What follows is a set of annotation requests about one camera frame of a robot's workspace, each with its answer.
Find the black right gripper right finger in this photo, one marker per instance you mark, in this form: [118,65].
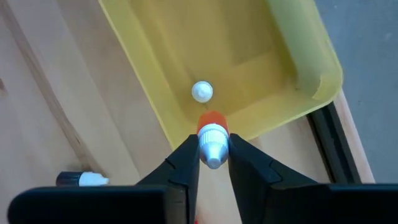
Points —
[295,205]

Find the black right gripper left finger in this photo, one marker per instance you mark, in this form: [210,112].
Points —
[124,205]

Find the small orange dropper bottle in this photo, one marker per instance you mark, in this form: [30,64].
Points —
[213,143]

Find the small white-capped dropper bottle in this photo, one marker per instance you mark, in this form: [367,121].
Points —
[202,91]

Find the small dark dropper bottle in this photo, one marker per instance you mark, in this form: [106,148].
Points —
[82,179]

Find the yellow plastic bin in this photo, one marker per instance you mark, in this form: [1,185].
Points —
[248,46]

